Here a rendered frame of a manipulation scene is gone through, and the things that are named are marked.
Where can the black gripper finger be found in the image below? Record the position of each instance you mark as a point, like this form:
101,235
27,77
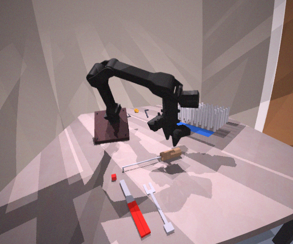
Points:
166,131
175,141

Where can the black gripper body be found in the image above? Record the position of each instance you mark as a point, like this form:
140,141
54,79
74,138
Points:
177,131

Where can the blue flat strip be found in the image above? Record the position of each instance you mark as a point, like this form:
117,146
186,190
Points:
197,130

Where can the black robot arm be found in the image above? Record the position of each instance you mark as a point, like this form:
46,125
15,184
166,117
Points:
160,83

